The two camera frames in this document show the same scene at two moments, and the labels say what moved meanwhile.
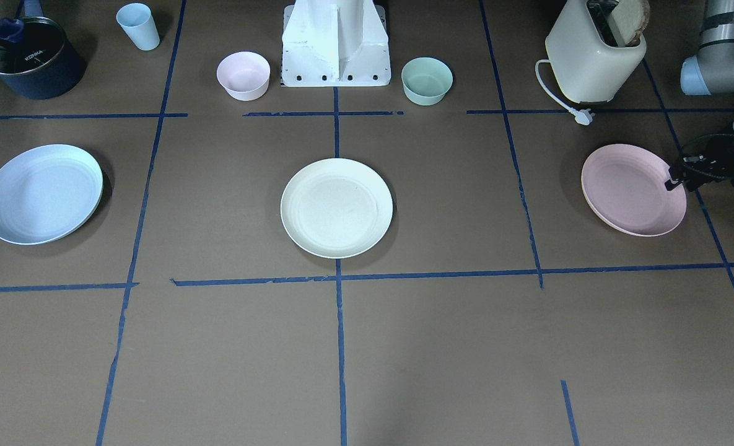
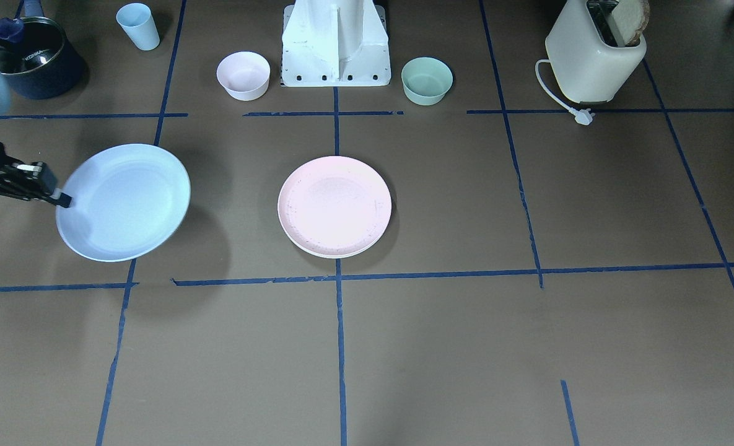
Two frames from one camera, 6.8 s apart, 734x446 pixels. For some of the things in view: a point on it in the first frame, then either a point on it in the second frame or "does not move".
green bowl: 425,80 does not move
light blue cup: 136,20 does not move
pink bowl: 244,75 does not move
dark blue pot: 31,54 does not move
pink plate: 624,188 to 335,207
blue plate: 41,192 to 127,201
